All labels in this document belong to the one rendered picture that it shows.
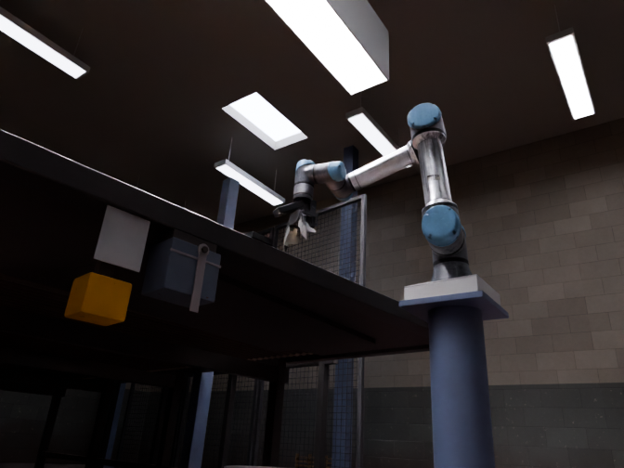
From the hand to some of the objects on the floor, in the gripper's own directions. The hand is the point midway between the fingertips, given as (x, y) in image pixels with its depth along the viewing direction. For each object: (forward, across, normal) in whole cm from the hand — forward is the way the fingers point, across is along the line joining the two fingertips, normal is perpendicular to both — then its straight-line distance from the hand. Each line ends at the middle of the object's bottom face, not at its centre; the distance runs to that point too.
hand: (292, 245), depth 175 cm
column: (+107, -34, -45) cm, 121 cm away
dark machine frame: (+109, +262, -50) cm, 289 cm away
